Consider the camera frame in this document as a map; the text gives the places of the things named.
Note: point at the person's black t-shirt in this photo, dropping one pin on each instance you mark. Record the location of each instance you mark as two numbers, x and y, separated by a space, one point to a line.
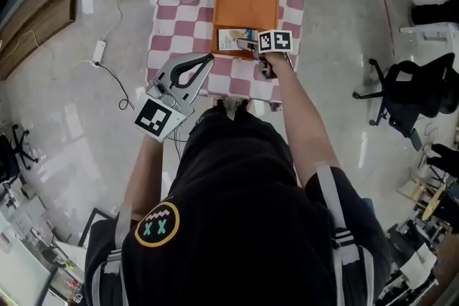
236 218

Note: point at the person's shoe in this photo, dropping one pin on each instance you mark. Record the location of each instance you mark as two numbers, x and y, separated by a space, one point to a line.
241 110
223 106

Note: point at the person's left forearm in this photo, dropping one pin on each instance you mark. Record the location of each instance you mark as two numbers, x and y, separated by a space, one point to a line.
143 179

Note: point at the orange wooden box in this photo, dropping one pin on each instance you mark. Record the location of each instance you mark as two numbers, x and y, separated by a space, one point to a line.
245 10

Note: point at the wooden stool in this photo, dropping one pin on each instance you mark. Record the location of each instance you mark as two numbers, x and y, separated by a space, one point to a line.
428 197

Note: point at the person's right shoe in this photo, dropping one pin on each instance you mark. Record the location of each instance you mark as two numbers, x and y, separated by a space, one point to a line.
241 110

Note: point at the small black swivel chair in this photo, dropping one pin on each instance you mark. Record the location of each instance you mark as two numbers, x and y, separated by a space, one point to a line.
9 154

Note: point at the person's right forearm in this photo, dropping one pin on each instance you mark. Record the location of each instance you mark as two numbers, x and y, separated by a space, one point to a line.
305 118

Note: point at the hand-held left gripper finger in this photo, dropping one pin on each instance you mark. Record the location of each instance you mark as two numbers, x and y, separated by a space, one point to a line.
204 80
168 66

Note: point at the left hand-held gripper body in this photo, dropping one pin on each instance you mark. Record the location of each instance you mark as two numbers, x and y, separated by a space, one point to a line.
154 118

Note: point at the white and blue packet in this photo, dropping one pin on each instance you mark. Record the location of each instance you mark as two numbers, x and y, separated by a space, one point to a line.
227 39

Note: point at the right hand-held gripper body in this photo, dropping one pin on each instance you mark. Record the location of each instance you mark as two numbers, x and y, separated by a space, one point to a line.
281 42

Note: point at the person's left shoe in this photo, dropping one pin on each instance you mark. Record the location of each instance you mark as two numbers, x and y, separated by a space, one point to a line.
223 106

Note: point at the pink white checkered tablecloth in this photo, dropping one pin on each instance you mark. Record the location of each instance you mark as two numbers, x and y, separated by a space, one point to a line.
186 28

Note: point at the white power strip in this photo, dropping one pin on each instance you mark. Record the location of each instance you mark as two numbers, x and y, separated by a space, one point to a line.
99 53

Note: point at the black office chair with armrests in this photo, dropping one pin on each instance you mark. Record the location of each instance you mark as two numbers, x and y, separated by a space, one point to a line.
416 93

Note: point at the wooden floor platform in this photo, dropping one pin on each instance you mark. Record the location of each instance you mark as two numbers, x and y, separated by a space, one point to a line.
32 21

